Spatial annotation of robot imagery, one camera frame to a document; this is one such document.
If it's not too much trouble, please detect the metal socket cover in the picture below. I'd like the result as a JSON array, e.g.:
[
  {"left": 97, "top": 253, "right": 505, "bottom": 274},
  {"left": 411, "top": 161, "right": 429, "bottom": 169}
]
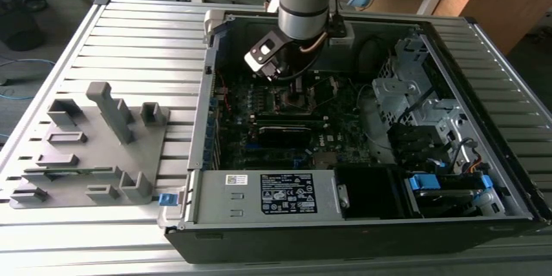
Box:
[{"left": 306, "top": 75, "right": 338, "bottom": 111}]

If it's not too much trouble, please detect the metal locking lever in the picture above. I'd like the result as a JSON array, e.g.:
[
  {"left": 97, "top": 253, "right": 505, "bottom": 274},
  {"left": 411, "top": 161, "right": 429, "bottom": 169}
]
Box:
[{"left": 315, "top": 94, "right": 337, "bottom": 111}]

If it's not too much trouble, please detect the black RAM slot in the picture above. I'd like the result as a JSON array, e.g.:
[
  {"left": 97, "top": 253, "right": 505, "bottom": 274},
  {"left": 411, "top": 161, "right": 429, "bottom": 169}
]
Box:
[
  {"left": 253, "top": 119, "right": 327, "bottom": 127},
  {"left": 254, "top": 111, "right": 325, "bottom": 120}
]

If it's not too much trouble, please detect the green motherboard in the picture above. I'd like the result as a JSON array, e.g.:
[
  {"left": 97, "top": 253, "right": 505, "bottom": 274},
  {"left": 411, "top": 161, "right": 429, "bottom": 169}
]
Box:
[{"left": 209, "top": 69, "right": 382, "bottom": 171}]

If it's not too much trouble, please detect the silver metal drive cage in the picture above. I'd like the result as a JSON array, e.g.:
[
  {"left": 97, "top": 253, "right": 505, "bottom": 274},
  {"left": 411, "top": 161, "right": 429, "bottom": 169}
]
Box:
[{"left": 370, "top": 28, "right": 434, "bottom": 128}]

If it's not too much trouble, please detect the black graphics card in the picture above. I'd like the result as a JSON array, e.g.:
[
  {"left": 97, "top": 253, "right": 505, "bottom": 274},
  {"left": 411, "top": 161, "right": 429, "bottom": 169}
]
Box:
[{"left": 257, "top": 124, "right": 314, "bottom": 148}]

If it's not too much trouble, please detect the grey chipset heatsink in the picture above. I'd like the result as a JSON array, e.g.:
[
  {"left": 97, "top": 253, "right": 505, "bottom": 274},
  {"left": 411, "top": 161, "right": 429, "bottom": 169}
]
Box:
[{"left": 311, "top": 152, "right": 338, "bottom": 169}]

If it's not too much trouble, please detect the black plastic disk bay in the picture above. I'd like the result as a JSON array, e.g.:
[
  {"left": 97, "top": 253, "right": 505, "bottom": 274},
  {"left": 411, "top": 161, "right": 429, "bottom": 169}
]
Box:
[{"left": 385, "top": 122, "right": 447, "bottom": 173}]

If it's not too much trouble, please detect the grey power supply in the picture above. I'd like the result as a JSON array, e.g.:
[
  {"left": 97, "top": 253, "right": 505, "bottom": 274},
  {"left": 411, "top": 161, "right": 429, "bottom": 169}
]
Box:
[{"left": 182, "top": 168, "right": 347, "bottom": 225}]

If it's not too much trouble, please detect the hard disk in blue carrier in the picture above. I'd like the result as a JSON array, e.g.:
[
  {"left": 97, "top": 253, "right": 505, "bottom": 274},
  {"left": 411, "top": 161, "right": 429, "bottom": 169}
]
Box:
[{"left": 403, "top": 172, "right": 497, "bottom": 219}]

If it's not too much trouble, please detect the grey parts rack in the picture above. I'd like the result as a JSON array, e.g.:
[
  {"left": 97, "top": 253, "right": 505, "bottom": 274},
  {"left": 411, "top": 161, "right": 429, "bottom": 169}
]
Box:
[{"left": 6, "top": 81, "right": 171, "bottom": 209}]

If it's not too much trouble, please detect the blue case latch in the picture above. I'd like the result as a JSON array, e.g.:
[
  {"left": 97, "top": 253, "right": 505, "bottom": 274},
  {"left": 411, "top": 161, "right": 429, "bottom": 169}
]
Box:
[{"left": 157, "top": 193, "right": 179, "bottom": 207}]

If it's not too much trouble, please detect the black PC case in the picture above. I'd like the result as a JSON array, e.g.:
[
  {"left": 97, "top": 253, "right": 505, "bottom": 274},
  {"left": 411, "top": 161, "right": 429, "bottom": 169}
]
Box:
[{"left": 154, "top": 8, "right": 552, "bottom": 264}]

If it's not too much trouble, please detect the green RAM stick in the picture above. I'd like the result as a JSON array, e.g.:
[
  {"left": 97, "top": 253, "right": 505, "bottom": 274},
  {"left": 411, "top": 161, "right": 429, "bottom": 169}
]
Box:
[{"left": 22, "top": 166, "right": 115, "bottom": 176}]

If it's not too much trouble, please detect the black round bin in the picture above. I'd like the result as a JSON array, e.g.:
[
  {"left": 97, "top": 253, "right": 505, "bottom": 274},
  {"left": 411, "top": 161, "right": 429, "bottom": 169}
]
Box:
[{"left": 1, "top": 9, "right": 47, "bottom": 52}]

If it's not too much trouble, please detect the brown braided hose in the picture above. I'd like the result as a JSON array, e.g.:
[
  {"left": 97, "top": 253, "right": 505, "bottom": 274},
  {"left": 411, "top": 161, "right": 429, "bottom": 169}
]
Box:
[{"left": 298, "top": 31, "right": 327, "bottom": 54}]

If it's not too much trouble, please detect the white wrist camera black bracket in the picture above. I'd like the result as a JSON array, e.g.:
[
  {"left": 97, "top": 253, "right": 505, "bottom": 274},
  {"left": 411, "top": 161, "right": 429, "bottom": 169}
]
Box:
[{"left": 242, "top": 29, "right": 290, "bottom": 82}]

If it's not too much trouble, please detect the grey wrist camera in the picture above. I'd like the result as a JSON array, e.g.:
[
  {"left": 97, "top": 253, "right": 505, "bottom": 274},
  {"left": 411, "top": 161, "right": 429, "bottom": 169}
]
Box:
[{"left": 327, "top": 14, "right": 357, "bottom": 47}]

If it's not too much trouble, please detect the black looped cable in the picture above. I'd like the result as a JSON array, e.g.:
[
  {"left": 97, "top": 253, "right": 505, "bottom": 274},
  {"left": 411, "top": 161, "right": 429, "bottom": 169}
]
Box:
[{"left": 351, "top": 36, "right": 391, "bottom": 76}]

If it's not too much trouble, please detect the thin white wire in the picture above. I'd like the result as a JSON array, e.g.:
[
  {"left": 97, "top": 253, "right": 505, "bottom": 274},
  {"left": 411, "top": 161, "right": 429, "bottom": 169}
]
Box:
[{"left": 346, "top": 78, "right": 374, "bottom": 111}]

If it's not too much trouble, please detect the red black twisted wire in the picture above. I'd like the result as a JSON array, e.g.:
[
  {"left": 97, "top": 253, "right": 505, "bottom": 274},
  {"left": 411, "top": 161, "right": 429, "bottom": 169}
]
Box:
[{"left": 214, "top": 70, "right": 231, "bottom": 111}]

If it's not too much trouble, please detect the thin black cable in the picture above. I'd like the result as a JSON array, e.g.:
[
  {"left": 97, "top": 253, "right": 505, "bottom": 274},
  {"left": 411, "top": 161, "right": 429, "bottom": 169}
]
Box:
[{"left": 395, "top": 91, "right": 434, "bottom": 125}]

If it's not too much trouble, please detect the black disk wire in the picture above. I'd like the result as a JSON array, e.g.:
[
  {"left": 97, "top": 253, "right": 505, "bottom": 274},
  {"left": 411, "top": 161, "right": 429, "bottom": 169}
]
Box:
[{"left": 450, "top": 137, "right": 477, "bottom": 175}]

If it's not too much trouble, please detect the orange yellow disk wire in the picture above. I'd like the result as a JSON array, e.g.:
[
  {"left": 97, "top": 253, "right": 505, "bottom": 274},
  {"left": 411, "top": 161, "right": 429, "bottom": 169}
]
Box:
[{"left": 463, "top": 158, "right": 491, "bottom": 175}]

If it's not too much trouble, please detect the blue floor cable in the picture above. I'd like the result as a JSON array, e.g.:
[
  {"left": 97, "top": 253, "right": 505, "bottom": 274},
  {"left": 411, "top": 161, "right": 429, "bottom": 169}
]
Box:
[{"left": 0, "top": 58, "right": 57, "bottom": 101}]

